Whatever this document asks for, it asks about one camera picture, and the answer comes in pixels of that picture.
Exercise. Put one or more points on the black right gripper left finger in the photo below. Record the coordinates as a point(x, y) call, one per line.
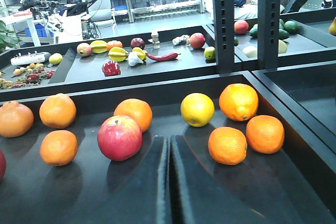
point(91, 189)

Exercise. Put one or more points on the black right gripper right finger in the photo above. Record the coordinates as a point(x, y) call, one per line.
point(261, 189)

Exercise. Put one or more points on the small orange left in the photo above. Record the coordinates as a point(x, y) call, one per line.
point(227, 145)

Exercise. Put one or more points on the small orange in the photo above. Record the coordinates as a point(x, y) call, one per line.
point(265, 134)
point(227, 145)

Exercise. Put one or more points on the large red apple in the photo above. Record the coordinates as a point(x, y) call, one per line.
point(119, 138)

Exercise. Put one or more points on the black wooden produce stand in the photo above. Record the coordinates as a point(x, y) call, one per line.
point(163, 85)

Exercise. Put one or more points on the yellow orange citrus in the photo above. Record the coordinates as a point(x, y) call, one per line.
point(197, 109)

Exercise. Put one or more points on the small orange right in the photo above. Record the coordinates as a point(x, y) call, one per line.
point(265, 134)

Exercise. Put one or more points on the orange with nub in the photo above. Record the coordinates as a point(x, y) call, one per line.
point(239, 102)

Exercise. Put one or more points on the red bell pepper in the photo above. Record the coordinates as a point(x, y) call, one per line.
point(111, 68)

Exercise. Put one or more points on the white garlic bulb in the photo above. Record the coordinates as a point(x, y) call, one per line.
point(133, 59)

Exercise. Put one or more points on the red chili pepper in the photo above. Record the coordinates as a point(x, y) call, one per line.
point(167, 57)

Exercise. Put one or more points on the red apple near left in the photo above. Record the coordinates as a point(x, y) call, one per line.
point(2, 165)

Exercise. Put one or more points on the potted green plant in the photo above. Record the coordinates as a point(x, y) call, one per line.
point(8, 38)

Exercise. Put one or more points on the black left upright post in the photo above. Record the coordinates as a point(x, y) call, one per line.
point(224, 35)

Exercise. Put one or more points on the black upright post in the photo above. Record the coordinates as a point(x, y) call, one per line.
point(224, 35)
point(268, 34)

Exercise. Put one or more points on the black right upright post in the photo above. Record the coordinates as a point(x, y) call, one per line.
point(268, 34)

